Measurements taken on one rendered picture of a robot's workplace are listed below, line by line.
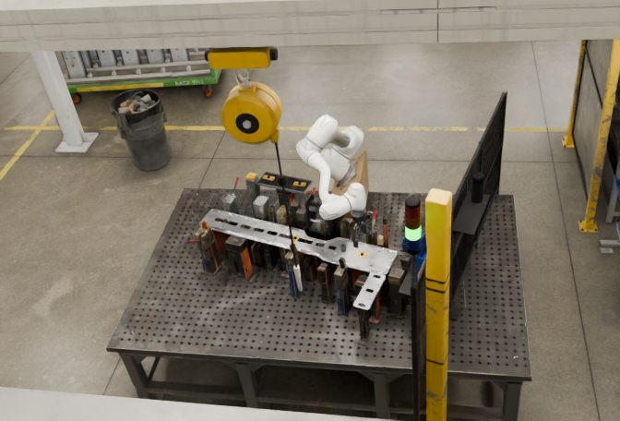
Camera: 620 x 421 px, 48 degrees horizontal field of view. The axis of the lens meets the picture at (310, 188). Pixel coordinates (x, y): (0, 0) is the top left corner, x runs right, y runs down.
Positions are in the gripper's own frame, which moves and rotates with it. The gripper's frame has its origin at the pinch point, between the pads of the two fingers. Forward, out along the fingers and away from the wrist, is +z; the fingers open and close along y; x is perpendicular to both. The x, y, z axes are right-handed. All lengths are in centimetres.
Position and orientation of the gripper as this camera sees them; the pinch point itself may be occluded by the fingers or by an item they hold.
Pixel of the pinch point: (360, 238)
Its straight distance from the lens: 423.5
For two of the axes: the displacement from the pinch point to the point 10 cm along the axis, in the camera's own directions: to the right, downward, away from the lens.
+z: 1.0, 7.8, 6.1
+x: 9.0, 1.9, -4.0
